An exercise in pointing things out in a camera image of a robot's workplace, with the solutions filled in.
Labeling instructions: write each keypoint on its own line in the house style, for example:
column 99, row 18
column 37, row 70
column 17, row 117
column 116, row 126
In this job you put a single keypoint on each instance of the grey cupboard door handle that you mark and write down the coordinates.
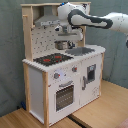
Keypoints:
column 84, row 83

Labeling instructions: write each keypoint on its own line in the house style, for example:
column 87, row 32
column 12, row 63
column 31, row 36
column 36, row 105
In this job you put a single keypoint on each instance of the red left stove knob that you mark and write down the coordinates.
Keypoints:
column 56, row 75

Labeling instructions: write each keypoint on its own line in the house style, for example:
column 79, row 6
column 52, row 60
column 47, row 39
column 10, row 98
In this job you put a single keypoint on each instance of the red stove knob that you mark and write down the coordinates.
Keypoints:
column 74, row 69
column 56, row 75

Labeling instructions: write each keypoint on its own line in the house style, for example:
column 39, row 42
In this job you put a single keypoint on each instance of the grey range hood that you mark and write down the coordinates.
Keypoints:
column 49, row 17

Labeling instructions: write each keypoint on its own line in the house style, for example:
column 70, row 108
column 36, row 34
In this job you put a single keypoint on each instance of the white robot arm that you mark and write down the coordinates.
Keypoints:
column 72, row 17

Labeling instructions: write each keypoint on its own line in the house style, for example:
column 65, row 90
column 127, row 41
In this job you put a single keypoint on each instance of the toy oven door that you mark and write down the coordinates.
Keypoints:
column 64, row 97

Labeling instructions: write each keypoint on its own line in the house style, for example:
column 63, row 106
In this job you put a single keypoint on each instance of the small metal pot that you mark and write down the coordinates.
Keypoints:
column 62, row 45

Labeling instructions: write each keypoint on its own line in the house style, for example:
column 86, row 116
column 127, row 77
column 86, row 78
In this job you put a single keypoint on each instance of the grey ice dispenser panel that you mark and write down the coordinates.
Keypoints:
column 91, row 72

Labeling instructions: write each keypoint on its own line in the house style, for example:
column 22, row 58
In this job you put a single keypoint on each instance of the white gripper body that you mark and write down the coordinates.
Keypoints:
column 67, row 33

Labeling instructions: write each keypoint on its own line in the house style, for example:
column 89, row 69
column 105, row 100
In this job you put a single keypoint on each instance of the red right stove knob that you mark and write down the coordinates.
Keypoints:
column 74, row 69

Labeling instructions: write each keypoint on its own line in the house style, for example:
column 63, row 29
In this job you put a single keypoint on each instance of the wooden toy kitchen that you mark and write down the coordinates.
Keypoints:
column 40, row 84

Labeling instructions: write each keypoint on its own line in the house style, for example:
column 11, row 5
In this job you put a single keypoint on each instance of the grey toy sink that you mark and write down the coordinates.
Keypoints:
column 79, row 51

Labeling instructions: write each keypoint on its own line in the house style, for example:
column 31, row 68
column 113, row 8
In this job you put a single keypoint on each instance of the black toy stovetop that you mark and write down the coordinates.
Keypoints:
column 52, row 59

